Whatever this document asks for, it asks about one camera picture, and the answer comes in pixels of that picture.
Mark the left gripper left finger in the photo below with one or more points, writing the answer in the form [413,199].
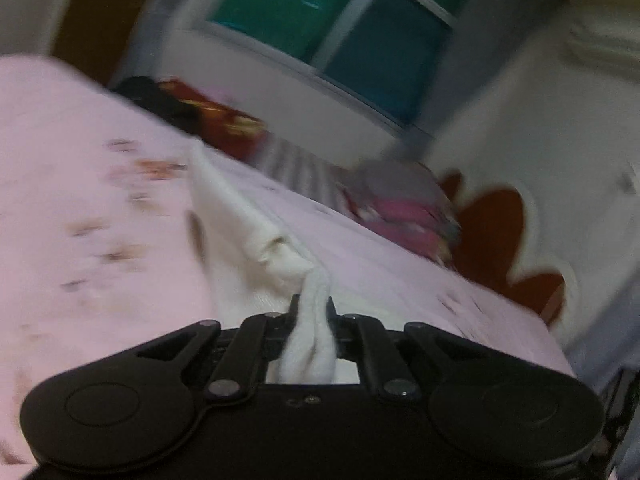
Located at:
[245,353]

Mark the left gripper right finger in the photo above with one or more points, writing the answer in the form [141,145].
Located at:
[364,341]

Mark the white knitted sweater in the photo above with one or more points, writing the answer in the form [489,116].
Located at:
[255,265]

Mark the stack of folded clothes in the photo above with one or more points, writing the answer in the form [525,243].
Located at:
[402,202]

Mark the grey striped mattress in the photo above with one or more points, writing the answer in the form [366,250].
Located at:
[299,170]

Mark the red white headboard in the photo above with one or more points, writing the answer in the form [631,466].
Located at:
[493,228]

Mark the pink floral bed sheet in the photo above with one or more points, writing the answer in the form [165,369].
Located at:
[97,249]

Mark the red orange patterned cloth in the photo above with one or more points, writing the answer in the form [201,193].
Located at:
[223,127]

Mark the black garment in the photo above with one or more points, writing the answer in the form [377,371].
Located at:
[146,93]

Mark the window with green glass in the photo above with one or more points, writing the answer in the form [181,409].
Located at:
[381,54]

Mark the right grey curtain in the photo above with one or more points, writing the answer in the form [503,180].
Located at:
[463,68]

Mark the brown wooden door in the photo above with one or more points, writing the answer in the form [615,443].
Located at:
[94,35]

